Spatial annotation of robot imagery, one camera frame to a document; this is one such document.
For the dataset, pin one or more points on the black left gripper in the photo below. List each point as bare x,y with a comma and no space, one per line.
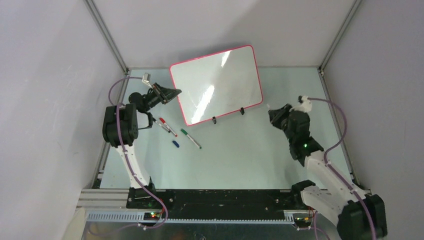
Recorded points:
164,94

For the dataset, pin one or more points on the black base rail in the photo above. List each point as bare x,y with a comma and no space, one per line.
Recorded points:
218,204

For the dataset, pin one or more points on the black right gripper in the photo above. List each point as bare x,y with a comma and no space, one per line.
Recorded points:
276,115

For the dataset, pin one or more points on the pink framed whiteboard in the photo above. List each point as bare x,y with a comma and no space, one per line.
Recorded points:
217,84

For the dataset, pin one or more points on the black cap marker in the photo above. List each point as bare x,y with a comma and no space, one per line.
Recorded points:
161,125

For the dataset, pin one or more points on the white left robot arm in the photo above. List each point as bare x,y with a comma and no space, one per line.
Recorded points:
121,126

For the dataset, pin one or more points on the blue marker cap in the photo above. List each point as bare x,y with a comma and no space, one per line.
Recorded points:
175,143

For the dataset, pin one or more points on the aluminium frame profile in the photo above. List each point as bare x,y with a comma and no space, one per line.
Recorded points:
110,205

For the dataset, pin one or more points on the green cap marker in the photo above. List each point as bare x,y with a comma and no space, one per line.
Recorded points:
191,138

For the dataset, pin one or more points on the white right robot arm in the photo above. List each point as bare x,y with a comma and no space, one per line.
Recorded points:
356,214

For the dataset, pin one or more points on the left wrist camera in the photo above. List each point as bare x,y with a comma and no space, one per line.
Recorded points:
146,79

